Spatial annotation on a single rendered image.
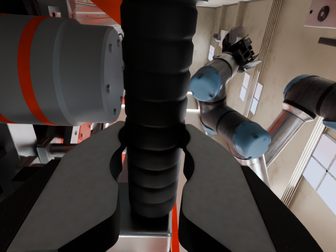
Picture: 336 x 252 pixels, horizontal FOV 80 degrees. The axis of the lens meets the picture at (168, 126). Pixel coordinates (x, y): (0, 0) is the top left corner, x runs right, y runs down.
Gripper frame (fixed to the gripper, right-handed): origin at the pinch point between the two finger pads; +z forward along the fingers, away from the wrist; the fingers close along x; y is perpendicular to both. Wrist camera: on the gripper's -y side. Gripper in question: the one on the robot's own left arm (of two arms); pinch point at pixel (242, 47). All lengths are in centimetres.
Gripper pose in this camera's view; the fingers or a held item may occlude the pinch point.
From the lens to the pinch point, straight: 82.0
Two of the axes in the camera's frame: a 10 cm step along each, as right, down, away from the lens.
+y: 6.0, -2.2, -7.7
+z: 5.7, -5.5, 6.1
